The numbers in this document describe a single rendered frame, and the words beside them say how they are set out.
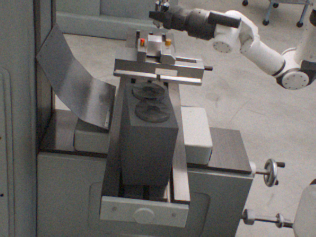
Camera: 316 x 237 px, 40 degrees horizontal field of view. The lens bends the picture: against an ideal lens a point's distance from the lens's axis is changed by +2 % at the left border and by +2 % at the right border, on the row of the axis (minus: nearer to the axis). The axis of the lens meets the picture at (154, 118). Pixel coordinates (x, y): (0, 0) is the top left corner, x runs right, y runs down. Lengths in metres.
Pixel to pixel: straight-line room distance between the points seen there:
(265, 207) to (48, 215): 1.37
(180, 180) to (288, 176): 1.86
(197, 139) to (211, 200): 0.26
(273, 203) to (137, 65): 1.42
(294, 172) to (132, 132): 2.11
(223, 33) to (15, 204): 0.95
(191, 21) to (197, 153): 0.47
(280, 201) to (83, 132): 1.56
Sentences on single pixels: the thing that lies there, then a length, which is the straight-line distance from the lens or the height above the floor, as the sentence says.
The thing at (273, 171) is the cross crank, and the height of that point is 0.68.
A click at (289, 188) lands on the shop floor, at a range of 2.87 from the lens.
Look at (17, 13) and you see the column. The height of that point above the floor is 1.23.
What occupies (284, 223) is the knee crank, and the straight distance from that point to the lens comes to 1.80.
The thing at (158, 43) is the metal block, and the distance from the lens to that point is 1.63.
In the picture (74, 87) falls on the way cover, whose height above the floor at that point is 0.94.
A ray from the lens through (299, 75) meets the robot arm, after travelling 1.42.
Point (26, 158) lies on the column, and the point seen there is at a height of 0.73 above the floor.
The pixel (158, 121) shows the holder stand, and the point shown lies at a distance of 1.03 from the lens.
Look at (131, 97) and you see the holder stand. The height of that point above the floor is 1.13.
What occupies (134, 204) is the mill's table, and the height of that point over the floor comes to 0.92.
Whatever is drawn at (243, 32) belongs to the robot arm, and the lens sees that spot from 1.42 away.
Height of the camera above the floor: 1.68
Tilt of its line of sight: 32 degrees down
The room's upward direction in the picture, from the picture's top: 9 degrees clockwise
